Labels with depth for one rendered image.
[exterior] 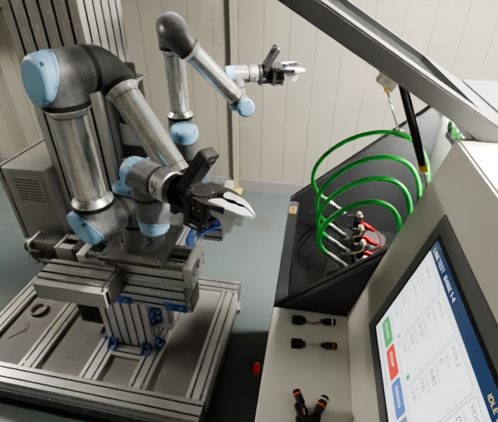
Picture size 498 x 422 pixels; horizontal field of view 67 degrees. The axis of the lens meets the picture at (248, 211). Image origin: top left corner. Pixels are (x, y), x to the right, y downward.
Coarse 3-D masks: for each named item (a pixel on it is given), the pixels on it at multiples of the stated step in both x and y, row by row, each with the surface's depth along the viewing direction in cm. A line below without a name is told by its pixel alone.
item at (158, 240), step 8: (128, 232) 122; (136, 232) 122; (120, 240) 127; (128, 240) 123; (136, 240) 123; (144, 240) 123; (152, 240) 125; (160, 240) 127; (128, 248) 124; (136, 248) 123; (144, 248) 124; (152, 248) 125
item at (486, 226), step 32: (448, 160) 77; (480, 160) 68; (448, 192) 74; (480, 192) 63; (416, 224) 83; (480, 224) 60; (384, 256) 95; (480, 256) 58; (384, 288) 90; (352, 320) 104; (352, 352) 97; (352, 384) 91; (352, 416) 86
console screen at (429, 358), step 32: (448, 224) 69; (416, 256) 78; (448, 256) 66; (416, 288) 74; (448, 288) 63; (480, 288) 56; (384, 320) 83; (416, 320) 70; (448, 320) 60; (480, 320) 53; (384, 352) 79; (416, 352) 67; (448, 352) 58; (480, 352) 51; (384, 384) 75; (416, 384) 64; (448, 384) 56; (480, 384) 49; (384, 416) 71; (416, 416) 61; (448, 416) 54; (480, 416) 48
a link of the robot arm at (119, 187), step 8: (120, 184) 117; (112, 192) 117; (120, 192) 114; (128, 192) 114; (120, 200) 113; (128, 200) 114; (128, 208) 114; (128, 216) 114; (136, 216) 117; (128, 224) 117; (136, 224) 120
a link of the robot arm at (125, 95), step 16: (96, 48) 91; (112, 64) 93; (112, 80) 94; (128, 80) 95; (112, 96) 96; (128, 96) 95; (128, 112) 95; (144, 112) 96; (144, 128) 96; (160, 128) 97; (144, 144) 97; (160, 144) 96; (160, 160) 96; (176, 160) 97
